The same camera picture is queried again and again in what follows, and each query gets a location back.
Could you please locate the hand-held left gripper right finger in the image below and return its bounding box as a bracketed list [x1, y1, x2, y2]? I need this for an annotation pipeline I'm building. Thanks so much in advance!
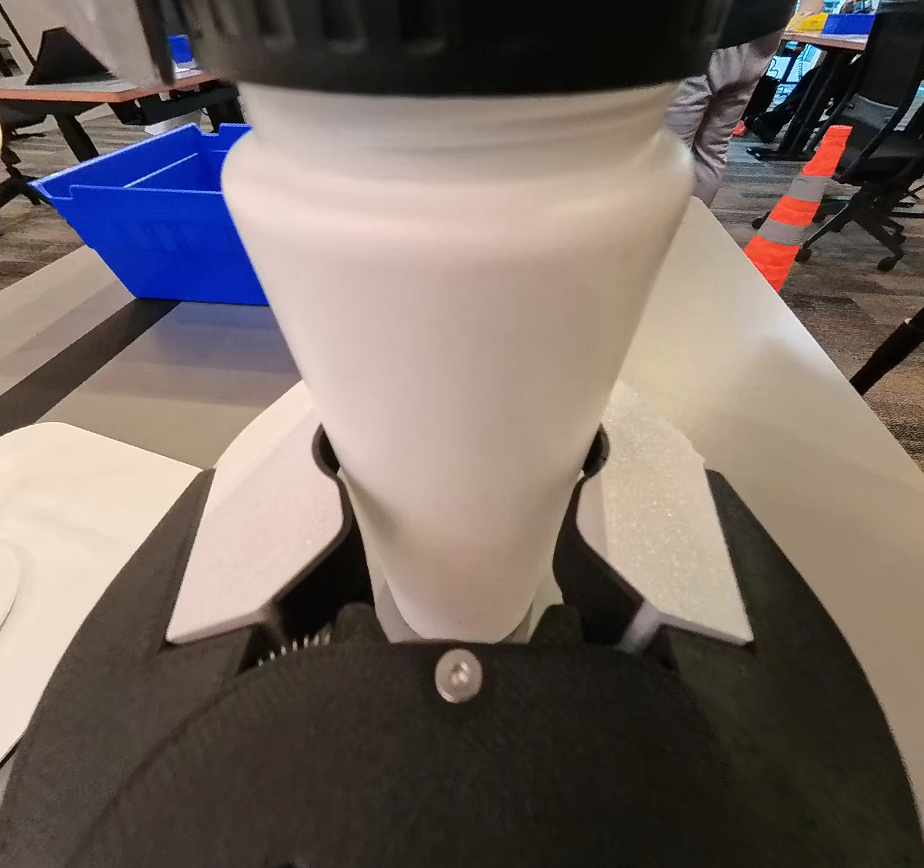
[552, 380, 755, 657]

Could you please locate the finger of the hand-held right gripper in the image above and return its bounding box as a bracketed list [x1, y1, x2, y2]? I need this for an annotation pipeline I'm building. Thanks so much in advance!
[43, 0, 178, 87]

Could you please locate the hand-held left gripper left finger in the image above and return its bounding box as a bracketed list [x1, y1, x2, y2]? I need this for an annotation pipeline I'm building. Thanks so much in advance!
[166, 386, 374, 651]

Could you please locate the white plastic bottle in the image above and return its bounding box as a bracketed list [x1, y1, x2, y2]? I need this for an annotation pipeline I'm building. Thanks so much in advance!
[220, 77, 697, 644]

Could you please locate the black bottle lid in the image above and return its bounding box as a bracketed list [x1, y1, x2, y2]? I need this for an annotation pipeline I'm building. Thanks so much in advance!
[173, 0, 752, 96]

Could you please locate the black laptop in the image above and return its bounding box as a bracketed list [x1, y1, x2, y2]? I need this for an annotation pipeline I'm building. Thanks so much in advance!
[27, 26, 113, 85]

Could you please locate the brown desk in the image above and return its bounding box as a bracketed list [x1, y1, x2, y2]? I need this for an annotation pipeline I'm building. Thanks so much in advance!
[751, 12, 871, 161]
[0, 70, 243, 161]

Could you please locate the black tape strip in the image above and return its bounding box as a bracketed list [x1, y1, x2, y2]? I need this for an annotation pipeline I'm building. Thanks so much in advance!
[0, 299, 178, 436]

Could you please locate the clear round stand foot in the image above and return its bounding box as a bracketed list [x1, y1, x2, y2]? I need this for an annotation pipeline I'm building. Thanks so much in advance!
[0, 543, 23, 631]

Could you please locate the black tripod leg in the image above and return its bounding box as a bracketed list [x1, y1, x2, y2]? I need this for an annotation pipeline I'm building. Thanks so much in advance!
[850, 305, 924, 396]

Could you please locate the orange traffic cone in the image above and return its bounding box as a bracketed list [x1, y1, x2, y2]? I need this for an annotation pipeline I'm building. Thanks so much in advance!
[744, 126, 853, 293]

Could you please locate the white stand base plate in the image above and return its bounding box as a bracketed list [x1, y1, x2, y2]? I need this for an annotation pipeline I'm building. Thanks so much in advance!
[0, 422, 205, 764]

